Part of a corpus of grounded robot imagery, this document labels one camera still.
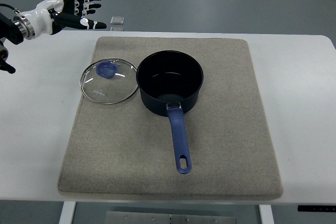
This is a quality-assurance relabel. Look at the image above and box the dark blue saucepan blue handle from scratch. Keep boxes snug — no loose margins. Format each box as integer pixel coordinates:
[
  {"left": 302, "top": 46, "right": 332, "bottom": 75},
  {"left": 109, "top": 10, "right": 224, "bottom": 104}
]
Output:
[{"left": 136, "top": 50, "right": 204, "bottom": 174}]

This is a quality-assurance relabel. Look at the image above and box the glass pot lid blue knob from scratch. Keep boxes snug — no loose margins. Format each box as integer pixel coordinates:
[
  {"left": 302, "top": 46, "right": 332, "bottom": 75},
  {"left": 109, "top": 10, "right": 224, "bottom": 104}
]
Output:
[{"left": 80, "top": 58, "right": 138, "bottom": 105}]

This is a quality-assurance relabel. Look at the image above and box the white table leg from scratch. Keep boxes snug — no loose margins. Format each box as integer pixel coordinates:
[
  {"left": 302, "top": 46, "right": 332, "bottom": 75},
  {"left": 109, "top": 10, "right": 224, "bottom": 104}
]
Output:
[
  {"left": 59, "top": 201, "right": 76, "bottom": 224},
  {"left": 259, "top": 205, "right": 275, "bottom": 224}
]

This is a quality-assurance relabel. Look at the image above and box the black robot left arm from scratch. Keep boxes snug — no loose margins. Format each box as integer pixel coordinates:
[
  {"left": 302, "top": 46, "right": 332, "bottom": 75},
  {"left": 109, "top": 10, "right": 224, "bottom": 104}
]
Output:
[{"left": 1, "top": 13, "right": 26, "bottom": 74}]

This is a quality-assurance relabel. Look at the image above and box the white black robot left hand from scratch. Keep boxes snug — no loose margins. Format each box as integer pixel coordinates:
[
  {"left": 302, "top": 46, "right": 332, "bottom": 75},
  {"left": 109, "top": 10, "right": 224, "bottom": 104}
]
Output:
[{"left": 14, "top": 0, "right": 107, "bottom": 40}]

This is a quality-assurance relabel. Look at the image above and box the beige fabric mat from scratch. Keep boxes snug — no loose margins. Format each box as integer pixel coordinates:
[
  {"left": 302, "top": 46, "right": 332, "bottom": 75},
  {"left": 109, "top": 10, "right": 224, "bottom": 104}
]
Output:
[{"left": 58, "top": 37, "right": 283, "bottom": 200}]

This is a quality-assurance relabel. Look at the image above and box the black table control panel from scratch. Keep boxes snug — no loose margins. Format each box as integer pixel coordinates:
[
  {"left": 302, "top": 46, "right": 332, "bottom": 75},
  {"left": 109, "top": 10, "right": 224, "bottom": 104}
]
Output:
[{"left": 297, "top": 205, "right": 336, "bottom": 212}]

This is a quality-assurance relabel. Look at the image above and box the grey metal base plate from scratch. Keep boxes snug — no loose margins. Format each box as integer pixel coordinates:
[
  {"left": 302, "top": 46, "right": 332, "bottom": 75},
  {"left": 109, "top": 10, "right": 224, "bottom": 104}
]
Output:
[{"left": 104, "top": 211, "right": 237, "bottom": 224}]

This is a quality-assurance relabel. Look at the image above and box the lower metal floor plate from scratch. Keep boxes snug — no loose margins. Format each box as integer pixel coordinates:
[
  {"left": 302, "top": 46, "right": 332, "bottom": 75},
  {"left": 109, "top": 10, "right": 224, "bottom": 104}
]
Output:
[{"left": 110, "top": 26, "right": 124, "bottom": 31}]

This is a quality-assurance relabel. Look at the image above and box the white left table leg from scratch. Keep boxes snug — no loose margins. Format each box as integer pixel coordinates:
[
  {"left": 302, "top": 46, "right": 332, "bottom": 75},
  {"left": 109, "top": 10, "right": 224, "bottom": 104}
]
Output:
[{"left": 59, "top": 201, "right": 76, "bottom": 224}]

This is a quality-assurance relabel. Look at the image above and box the white right table leg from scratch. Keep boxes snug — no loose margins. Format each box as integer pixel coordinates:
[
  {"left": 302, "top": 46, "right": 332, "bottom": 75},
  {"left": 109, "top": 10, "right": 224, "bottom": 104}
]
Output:
[{"left": 259, "top": 205, "right": 275, "bottom": 224}]

